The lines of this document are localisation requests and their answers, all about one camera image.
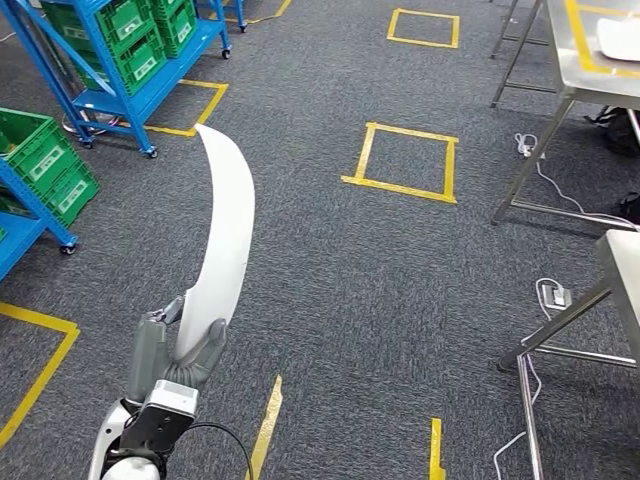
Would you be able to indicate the blue metal shelf rack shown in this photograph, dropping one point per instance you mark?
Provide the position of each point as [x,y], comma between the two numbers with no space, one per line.
[241,10]
[20,245]
[150,99]

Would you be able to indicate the yellow table tape frame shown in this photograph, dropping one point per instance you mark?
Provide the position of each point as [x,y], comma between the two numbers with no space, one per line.
[583,40]

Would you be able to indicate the stainless steel table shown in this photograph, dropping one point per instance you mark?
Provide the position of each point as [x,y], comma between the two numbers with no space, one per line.
[558,20]

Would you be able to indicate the green plastic crate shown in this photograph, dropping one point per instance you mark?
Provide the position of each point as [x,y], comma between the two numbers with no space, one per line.
[46,162]
[72,197]
[185,32]
[145,66]
[126,26]

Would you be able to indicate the stainless steel workbench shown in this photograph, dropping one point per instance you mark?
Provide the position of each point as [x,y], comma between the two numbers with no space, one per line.
[625,278]

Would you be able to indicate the white curved plastic part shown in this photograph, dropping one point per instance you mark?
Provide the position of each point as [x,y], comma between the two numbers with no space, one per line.
[225,232]
[620,40]

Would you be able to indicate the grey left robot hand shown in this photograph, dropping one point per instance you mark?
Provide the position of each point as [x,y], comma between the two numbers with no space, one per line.
[147,358]

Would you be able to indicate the metal floor socket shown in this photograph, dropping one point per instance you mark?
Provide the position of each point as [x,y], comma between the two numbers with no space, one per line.
[555,297]

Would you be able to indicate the yellow floor tape marking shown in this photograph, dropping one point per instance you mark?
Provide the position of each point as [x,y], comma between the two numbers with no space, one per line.
[267,424]
[423,42]
[400,189]

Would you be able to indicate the white power adapter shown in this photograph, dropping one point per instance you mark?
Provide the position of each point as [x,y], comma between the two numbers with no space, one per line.
[525,146]

